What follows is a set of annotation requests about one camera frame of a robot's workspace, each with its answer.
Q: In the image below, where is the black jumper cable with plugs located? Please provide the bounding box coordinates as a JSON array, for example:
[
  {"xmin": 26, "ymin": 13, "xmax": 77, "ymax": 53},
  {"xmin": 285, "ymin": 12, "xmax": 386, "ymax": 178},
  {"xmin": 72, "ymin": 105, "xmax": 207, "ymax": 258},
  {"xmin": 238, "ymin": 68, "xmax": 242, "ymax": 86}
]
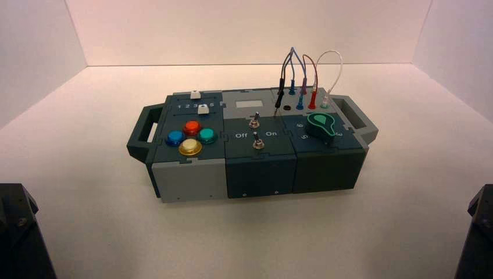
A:
[{"xmin": 274, "ymin": 49, "xmax": 294, "ymax": 117}]

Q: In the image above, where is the yellow round push button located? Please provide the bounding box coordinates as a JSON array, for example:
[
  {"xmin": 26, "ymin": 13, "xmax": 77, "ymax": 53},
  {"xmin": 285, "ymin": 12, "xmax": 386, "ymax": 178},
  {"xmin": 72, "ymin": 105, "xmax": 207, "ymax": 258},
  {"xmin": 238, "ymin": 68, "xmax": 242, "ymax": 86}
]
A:
[{"xmin": 178, "ymin": 139, "xmax": 203, "ymax": 157}]

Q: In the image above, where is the blue round push button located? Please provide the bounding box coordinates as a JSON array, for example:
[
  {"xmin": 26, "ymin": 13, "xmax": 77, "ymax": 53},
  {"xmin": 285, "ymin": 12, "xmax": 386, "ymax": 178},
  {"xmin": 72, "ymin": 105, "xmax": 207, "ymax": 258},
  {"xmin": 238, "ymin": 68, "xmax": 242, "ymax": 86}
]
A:
[{"xmin": 165, "ymin": 130, "xmax": 186, "ymax": 147}]

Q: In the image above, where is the orange round push button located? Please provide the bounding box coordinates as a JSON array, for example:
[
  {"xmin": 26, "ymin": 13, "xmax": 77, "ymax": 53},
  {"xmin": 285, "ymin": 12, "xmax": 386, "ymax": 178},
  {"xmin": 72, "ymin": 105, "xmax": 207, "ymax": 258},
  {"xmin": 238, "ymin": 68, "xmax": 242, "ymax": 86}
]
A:
[{"xmin": 183, "ymin": 120, "xmax": 202, "ymax": 137}]

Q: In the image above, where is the dark green grey control box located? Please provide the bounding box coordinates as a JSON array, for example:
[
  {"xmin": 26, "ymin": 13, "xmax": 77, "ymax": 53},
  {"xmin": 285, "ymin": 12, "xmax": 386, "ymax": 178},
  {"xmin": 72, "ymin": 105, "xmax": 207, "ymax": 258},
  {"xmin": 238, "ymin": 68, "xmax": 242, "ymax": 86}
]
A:
[{"xmin": 126, "ymin": 87, "xmax": 380, "ymax": 203}]

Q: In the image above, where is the green round push button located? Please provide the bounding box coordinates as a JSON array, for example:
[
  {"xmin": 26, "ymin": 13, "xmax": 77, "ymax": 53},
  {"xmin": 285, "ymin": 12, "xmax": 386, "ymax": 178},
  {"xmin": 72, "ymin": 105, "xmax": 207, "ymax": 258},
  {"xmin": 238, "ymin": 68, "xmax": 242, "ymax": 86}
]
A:
[{"xmin": 197, "ymin": 128, "xmax": 217, "ymax": 145}]

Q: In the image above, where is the green pointer rotary knob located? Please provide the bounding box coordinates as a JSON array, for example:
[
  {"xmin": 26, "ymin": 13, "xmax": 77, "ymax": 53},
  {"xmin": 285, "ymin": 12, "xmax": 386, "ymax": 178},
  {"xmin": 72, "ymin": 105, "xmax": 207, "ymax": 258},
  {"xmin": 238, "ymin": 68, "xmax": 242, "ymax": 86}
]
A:
[{"xmin": 306, "ymin": 112, "xmax": 338, "ymax": 145}]

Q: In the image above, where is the white jumper cable with plugs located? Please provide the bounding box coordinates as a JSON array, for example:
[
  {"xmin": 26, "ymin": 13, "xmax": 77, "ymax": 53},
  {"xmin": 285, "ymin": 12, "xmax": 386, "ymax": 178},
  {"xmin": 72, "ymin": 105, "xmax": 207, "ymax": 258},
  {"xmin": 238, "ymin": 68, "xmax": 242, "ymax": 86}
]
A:
[{"xmin": 312, "ymin": 50, "xmax": 344, "ymax": 109}]

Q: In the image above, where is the blue jumper cable with plugs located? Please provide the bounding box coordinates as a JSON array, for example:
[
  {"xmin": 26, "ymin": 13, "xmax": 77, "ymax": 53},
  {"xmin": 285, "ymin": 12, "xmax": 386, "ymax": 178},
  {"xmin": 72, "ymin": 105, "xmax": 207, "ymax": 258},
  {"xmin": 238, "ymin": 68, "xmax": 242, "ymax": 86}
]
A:
[{"xmin": 288, "ymin": 46, "xmax": 308, "ymax": 111}]

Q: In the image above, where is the red jumper cable with plugs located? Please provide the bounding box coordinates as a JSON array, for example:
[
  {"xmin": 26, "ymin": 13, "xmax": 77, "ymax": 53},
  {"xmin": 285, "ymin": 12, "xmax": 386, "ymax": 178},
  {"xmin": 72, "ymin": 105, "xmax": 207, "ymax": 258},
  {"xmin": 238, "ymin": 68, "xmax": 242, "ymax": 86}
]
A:
[{"xmin": 300, "ymin": 54, "xmax": 319, "ymax": 110}]

